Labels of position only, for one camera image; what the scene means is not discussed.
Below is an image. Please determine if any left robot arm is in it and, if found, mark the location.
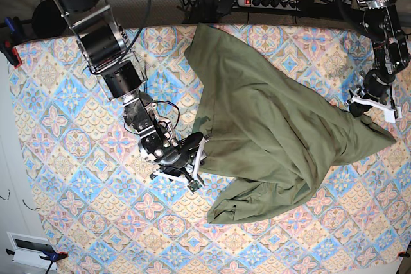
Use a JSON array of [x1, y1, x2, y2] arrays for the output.
[[336, 0, 410, 123]]

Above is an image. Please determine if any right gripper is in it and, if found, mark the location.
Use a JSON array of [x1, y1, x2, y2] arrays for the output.
[[138, 132, 209, 193]]

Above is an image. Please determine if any black round stool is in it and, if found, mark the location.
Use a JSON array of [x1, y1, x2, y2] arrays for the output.
[[31, 0, 67, 39]]

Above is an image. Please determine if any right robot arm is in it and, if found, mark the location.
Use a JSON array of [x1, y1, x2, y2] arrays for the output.
[[53, 0, 207, 192]]

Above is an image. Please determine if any green t-shirt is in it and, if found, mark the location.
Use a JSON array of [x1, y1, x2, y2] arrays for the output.
[[185, 24, 395, 224]]

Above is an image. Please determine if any orange clamp bottom right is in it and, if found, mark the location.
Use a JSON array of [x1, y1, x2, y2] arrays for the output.
[[398, 251, 410, 258]]

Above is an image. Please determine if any blue clamp bottom left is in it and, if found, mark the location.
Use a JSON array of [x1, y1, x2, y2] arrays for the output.
[[6, 249, 68, 273]]

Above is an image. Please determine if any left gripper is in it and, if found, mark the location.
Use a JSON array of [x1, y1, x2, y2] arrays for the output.
[[348, 69, 401, 117]]

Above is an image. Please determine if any patterned tablecloth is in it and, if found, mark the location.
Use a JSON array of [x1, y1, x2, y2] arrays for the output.
[[7, 37, 410, 273]]

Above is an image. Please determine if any white power strip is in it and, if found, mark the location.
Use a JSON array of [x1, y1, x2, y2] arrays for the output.
[[237, 0, 298, 10]]

